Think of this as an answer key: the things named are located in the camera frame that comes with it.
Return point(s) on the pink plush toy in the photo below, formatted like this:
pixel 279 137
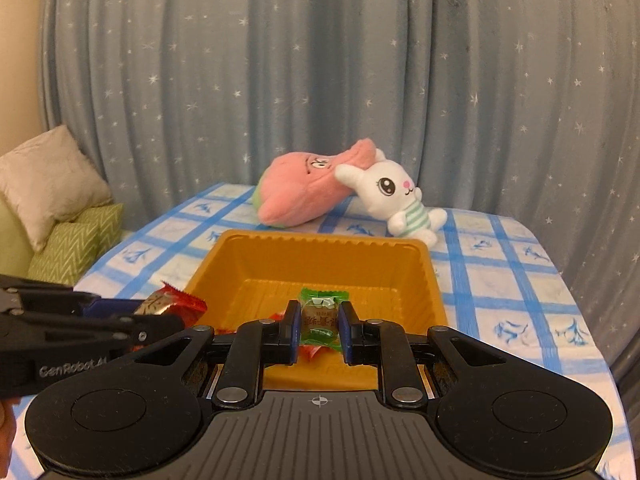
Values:
pixel 300 190

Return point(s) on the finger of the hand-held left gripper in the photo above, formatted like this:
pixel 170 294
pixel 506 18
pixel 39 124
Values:
pixel 50 294
pixel 125 330

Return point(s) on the large red snack packet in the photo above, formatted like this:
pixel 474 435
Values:
pixel 312 351

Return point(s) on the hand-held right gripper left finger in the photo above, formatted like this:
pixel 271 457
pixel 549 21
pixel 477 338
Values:
pixel 296 332

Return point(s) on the golden plastic tray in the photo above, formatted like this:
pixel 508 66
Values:
pixel 250 270

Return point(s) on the blue checked tablecloth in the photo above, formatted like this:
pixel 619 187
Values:
pixel 500 285

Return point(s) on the beige pillow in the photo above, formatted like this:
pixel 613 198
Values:
pixel 45 180

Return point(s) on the red packet beige label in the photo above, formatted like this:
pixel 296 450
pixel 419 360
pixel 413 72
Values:
pixel 175 305

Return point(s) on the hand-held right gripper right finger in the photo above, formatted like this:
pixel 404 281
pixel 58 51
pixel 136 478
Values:
pixel 344 332

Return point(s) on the green candy packet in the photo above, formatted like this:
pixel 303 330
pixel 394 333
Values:
pixel 320 316

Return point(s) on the green zigzag pillow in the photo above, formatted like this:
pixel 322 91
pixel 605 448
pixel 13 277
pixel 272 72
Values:
pixel 70 250

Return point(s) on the grey star-print curtain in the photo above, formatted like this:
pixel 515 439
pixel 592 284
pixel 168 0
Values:
pixel 250 60

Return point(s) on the white rabbit plush toy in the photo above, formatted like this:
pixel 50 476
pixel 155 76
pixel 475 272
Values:
pixel 385 190

